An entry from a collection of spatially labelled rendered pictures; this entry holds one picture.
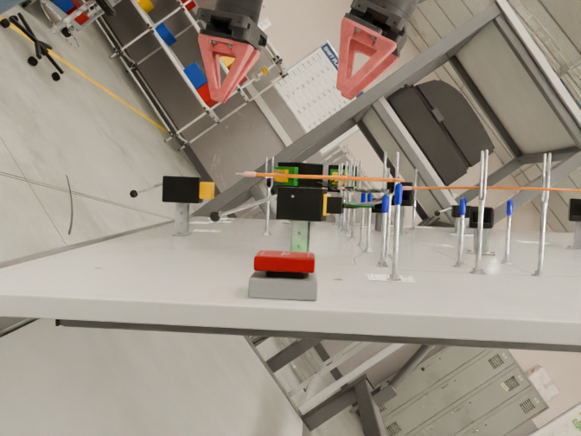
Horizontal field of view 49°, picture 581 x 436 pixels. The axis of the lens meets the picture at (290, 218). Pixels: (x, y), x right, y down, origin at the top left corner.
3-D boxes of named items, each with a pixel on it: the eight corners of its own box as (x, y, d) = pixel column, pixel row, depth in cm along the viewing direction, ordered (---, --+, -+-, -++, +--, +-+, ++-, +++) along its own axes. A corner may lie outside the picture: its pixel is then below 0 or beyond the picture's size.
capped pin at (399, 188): (384, 278, 66) (389, 174, 65) (398, 278, 66) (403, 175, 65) (389, 281, 64) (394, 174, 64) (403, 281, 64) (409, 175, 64)
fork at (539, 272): (550, 277, 73) (558, 152, 72) (534, 276, 73) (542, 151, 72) (544, 275, 75) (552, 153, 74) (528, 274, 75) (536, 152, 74)
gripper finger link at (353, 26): (369, 109, 79) (405, 40, 78) (366, 101, 72) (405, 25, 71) (321, 85, 80) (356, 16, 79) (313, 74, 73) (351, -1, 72)
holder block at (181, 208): (132, 231, 111) (134, 174, 111) (201, 234, 111) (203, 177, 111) (124, 233, 107) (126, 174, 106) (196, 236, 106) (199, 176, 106)
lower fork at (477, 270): (488, 274, 73) (494, 150, 72) (471, 273, 73) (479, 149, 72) (482, 272, 75) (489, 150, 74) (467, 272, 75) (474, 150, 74)
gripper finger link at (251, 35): (249, 109, 83) (264, 37, 82) (233, 102, 76) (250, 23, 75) (201, 99, 84) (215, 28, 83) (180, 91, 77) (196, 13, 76)
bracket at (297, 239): (294, 257, 82) (295, 218, 82) (312, 258, 81) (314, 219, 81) (286, 260, 77) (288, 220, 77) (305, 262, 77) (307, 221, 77)
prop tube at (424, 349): (378, 393, 150) (465, 295, 148) (377, 389, 153) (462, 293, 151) (388, 402, 150) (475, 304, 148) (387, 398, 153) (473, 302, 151)
